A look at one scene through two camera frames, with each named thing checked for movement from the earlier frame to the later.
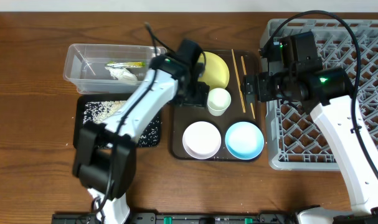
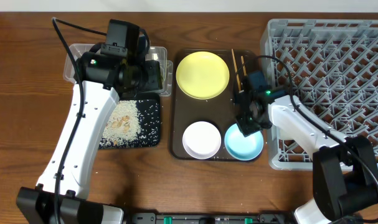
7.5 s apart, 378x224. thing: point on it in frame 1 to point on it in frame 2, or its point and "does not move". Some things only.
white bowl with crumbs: [201, 140] does not move
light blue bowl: [244, 140] does not move
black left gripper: [195, 97] to [155, 74]
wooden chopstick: [238, 81] does not move
